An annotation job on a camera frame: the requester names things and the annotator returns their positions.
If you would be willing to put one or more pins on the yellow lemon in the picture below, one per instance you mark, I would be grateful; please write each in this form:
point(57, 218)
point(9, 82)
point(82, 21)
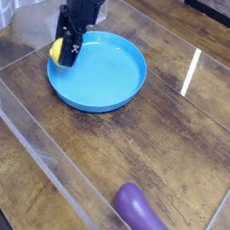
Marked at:
point(55, 51)

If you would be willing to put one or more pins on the purple toy eggplant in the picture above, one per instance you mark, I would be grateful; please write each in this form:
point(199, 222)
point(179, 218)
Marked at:
point(133, 207)

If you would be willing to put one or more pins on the blue round tray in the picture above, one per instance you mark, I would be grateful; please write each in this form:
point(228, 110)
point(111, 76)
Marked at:
point(108, 73)

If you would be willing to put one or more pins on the clear acrylic enclosure wall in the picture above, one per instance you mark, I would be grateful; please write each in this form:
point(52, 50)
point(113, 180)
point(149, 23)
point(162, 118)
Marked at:
point(60, 168)

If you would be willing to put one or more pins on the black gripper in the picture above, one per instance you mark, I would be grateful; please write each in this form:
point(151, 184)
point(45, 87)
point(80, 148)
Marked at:
point(76, 16)

